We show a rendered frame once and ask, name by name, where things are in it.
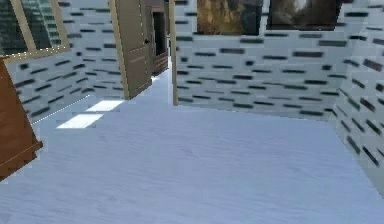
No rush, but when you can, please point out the dark brown wooden cabinet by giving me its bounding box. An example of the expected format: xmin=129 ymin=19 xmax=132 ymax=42
xmin=145 ymin=0 xmax=170 ymax=77

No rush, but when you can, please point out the beige room door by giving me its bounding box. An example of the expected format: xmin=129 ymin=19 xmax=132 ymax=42
xmin=109 ymin=0 xmax=154 ymax=101

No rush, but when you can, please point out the brown wooden cupboard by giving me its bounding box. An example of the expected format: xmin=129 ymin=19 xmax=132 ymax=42
xmin=0 ymin=56 xmax=44 ymax=183

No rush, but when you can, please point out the brown framed wall picture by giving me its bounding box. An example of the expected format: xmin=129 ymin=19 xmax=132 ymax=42
xmin=196 ymin=0 xmax=264 ymax=37

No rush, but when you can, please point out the dark framed wall picture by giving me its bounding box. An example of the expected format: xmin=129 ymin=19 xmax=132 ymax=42
xmin=266 ymin=0 xmax=344 ymax=32

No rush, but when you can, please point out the window with beige frame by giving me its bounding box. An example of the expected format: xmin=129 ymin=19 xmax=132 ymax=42
xmin=0 ymin=0 xmax=72 ymax=64

